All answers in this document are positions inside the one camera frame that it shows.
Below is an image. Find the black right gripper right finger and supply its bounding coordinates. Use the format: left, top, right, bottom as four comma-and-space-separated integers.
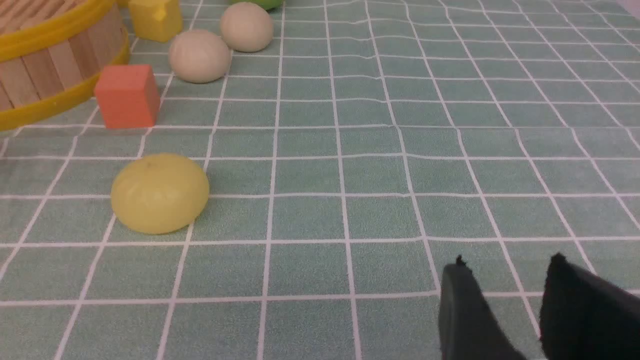
539, 253, 640, 360

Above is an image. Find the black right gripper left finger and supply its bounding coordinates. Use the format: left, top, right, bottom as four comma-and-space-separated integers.
438, 255, 525, 360

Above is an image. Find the yellow bun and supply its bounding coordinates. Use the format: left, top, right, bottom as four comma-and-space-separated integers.
110, 152, 210, 235

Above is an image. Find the white bun farther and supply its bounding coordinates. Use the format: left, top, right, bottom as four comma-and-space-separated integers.
219, 1, 274, 53

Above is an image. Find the white bun nearer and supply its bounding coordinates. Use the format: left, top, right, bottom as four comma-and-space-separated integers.
167, 29, 232, 84

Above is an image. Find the bamboo steamer tray yellow rim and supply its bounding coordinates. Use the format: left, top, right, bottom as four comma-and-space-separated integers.
0, 0, 130, 131

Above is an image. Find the green checkered tablecloth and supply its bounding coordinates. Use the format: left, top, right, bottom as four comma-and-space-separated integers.
0, 0, 640, 360

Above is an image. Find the green apple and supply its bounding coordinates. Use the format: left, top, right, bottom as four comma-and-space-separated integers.
230, 0, 285, 12

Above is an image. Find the orange foam cube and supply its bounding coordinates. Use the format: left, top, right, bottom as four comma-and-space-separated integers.
94, 64, 161, 129

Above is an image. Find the yellow foam cube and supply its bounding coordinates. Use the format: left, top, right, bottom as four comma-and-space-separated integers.
128, 0, 184, 43

